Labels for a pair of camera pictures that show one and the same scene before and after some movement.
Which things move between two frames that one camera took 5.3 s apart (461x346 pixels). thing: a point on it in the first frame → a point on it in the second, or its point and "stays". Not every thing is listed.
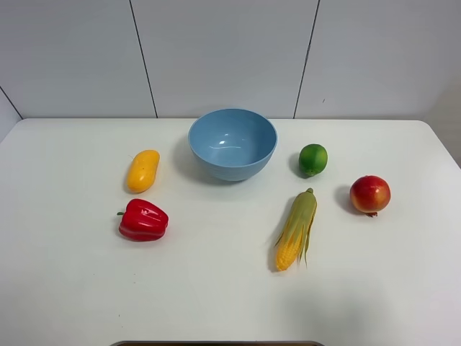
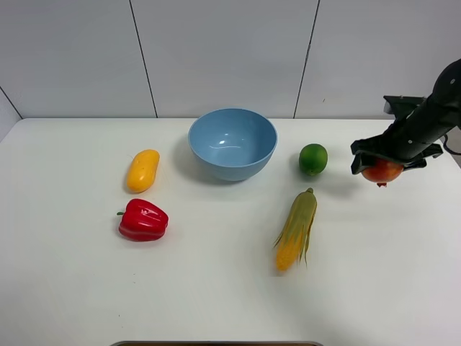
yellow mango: [141, 170] stays
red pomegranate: [370, 194] → [381, 172]
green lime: [312, 159] stays
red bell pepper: [142, 220] stays
